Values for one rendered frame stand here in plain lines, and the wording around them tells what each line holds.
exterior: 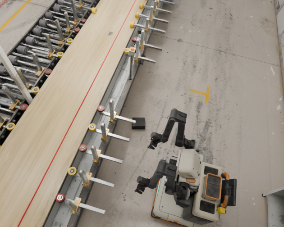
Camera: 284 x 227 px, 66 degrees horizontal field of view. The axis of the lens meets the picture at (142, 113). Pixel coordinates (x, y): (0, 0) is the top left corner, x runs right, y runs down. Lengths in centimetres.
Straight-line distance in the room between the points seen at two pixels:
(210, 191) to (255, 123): 205
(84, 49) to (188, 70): 205
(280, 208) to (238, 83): 218
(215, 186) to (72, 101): 176
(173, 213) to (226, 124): 175
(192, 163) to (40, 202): 136
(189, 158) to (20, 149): 162
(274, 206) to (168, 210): 143
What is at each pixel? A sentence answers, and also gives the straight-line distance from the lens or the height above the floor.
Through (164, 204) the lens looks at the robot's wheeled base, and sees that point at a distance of 280.
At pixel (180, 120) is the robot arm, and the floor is 161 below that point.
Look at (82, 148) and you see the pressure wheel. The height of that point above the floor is 90.
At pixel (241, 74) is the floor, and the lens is 467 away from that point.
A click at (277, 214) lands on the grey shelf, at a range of 350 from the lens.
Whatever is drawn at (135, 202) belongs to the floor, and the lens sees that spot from 304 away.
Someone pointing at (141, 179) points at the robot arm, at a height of 123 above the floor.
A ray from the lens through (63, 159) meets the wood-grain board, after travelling 230.
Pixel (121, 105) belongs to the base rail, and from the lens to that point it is 276.
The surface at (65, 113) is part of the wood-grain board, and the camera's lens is 253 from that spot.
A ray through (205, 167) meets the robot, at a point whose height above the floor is 81.
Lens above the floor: 300
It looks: 58 degrees down
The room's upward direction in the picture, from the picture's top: 9 degrees clockwise
